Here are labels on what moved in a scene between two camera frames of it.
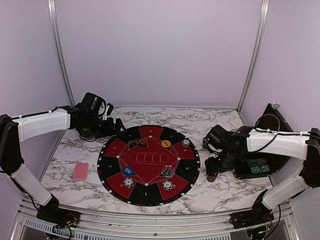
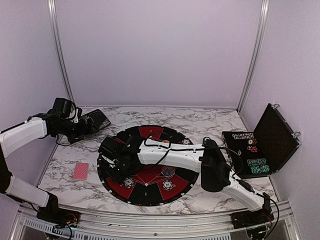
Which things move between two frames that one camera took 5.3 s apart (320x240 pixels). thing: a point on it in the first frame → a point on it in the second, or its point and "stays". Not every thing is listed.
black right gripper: (212, 168) → (118, 179)
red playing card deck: (81, 171) stays
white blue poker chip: (186, 142) stays
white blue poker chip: (167, 185) stays
